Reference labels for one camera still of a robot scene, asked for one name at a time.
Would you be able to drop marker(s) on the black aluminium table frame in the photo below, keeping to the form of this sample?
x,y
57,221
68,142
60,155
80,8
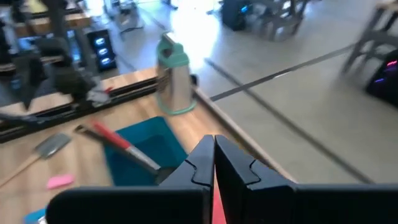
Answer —
x,y
133,88

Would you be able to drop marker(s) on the black box blue light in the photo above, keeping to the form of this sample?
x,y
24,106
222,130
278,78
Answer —
x,y
234,14

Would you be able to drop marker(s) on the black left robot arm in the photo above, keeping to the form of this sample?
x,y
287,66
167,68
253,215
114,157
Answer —
x,y
68,77

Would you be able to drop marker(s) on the black computer pink lights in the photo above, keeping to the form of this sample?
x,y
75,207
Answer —
x,y
384,81

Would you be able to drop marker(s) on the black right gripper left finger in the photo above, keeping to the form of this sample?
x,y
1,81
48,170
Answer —
x,y
140,205

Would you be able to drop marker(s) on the black computer blue lights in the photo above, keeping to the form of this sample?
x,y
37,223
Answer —
x,y
102,51

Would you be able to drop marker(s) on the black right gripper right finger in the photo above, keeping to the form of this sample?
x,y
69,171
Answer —
x,y
295,205

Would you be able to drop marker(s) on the grey table legs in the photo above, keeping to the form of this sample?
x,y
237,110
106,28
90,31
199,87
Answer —
x,y
370,34

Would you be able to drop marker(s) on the teal plastic bin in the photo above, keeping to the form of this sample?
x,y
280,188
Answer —
x,y
155,137

